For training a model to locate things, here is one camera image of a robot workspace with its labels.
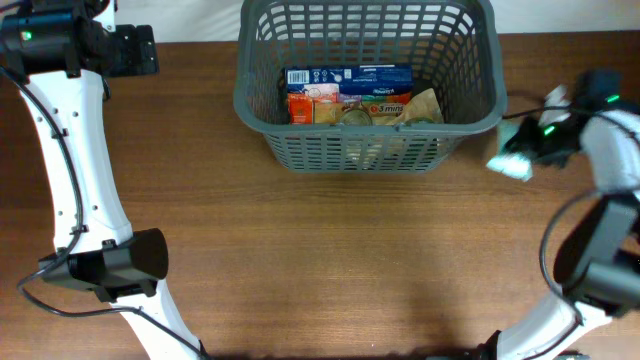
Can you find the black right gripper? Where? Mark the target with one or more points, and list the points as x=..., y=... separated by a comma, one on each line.
x=519, y=139

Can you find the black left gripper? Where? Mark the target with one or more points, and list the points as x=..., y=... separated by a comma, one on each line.
x=136, y=62

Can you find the teal white snack packet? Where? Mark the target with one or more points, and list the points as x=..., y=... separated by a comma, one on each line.
x=511, y=164

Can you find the beige paper pouch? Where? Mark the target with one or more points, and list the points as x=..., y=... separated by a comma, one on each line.
x=420, y=107

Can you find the grey plastic shopping basket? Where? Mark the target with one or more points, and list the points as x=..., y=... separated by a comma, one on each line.
x=451, y=47

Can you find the green lid glass jar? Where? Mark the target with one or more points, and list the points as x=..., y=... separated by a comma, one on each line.
x=419, y=121

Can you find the orange spaghetti packet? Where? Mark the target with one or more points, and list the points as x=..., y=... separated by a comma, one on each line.
x=327, y=110

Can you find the silver tin can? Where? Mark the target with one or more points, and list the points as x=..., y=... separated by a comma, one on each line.
x=355, y=117

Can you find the blue cardboard food box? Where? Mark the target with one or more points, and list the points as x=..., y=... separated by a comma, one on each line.
x=352, y=80

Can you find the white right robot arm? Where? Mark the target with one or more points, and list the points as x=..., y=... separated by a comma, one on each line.
x=592, y=279

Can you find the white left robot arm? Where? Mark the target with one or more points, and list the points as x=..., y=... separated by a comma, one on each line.
x=61, y=55

